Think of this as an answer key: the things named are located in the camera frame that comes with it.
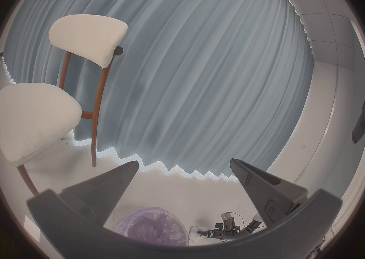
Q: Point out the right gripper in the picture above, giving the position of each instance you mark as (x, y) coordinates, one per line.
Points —
(216, 234)

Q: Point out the purple plastic bag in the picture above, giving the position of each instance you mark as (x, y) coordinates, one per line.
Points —
(154, 226)

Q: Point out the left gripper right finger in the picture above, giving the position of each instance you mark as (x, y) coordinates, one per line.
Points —
(268, 193)

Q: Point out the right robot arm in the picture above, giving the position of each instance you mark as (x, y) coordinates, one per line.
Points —
(231, 233)

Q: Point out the pale blue curtain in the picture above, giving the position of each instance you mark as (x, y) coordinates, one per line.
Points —
(199, 66)

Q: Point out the clear printed wrapper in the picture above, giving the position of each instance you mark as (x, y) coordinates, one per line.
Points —
(195, 236)

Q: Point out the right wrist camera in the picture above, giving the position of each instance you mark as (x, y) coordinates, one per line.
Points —
(225, 216)

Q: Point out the wooden chair with white cushions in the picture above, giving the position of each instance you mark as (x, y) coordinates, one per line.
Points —
(34, 115)

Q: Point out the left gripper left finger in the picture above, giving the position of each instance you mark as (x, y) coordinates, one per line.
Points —
(99, 195)

